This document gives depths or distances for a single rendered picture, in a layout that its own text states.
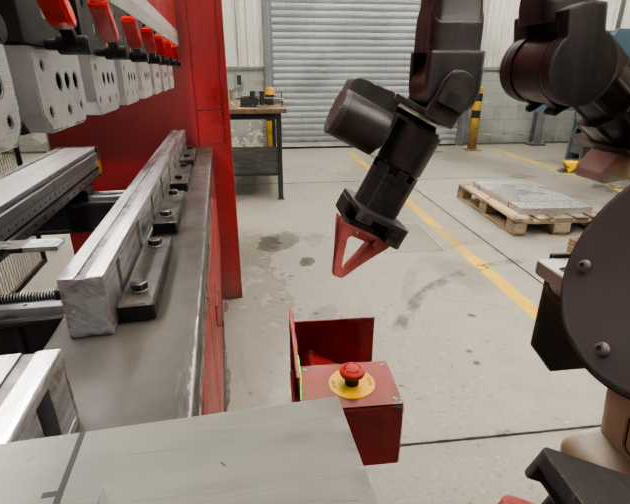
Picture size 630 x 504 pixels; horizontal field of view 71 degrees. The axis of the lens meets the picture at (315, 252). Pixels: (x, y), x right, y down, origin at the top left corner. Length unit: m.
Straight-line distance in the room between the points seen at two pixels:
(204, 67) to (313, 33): 5.48
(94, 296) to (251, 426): 0.41
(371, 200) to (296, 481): 0.32
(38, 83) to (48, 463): 0.33
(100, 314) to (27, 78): 0.34
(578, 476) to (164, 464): 0.23
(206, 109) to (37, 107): 1.86
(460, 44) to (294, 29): 7.21
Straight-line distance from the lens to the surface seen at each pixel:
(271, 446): 0.32
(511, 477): 1.74
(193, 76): 2.33
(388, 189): 0.51
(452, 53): 0.51
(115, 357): 0.67
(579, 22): 0.55
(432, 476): 1.67
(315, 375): 0.73
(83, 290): 0.69
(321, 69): 7.71
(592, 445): 0.69
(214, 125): 2.34
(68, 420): 0.55
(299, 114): 7.70
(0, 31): 0.34
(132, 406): 0.58
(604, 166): 0.65
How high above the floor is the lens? 1.23
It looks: 22 degrees down
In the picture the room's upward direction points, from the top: straight up
